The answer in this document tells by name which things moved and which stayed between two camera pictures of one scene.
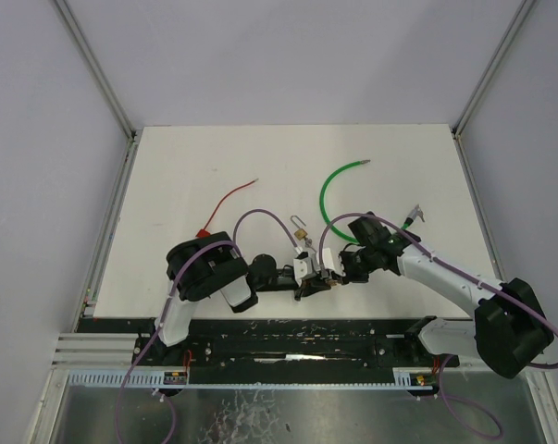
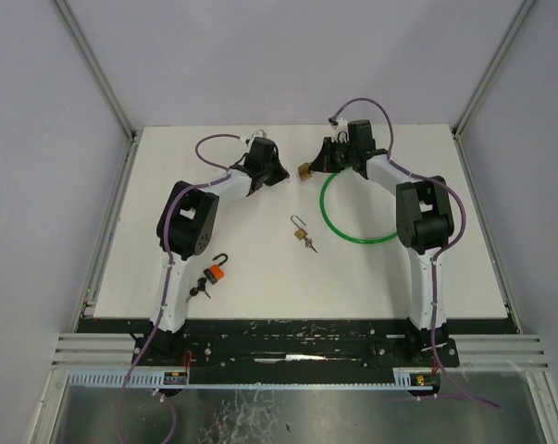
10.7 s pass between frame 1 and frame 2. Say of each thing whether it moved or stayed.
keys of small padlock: stayed
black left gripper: moved
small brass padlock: stayed
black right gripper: moved
